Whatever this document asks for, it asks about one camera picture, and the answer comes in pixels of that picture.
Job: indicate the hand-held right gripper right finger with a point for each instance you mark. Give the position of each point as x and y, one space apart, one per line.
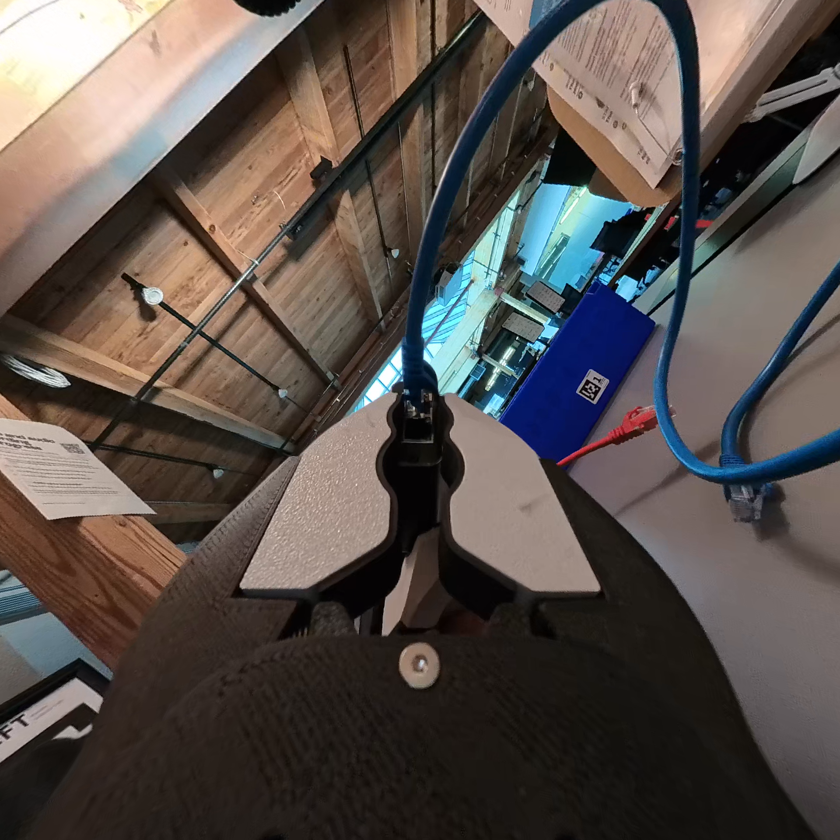
518 518

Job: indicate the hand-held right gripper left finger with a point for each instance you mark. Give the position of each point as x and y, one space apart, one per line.
321 512

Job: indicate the black network adapter box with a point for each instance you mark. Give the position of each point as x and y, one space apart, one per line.
417 472

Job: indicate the blue storage bin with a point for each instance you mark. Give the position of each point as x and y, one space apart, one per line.
577 367

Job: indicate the grey desk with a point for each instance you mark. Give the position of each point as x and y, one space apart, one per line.
754 623

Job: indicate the white paper notice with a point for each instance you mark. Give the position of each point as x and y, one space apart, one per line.
65 466

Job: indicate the black framed sign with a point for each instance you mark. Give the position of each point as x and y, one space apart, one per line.
39 715

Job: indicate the white stand base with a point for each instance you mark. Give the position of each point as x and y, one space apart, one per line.
820 144

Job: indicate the wooden post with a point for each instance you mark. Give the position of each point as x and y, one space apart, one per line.
85 564

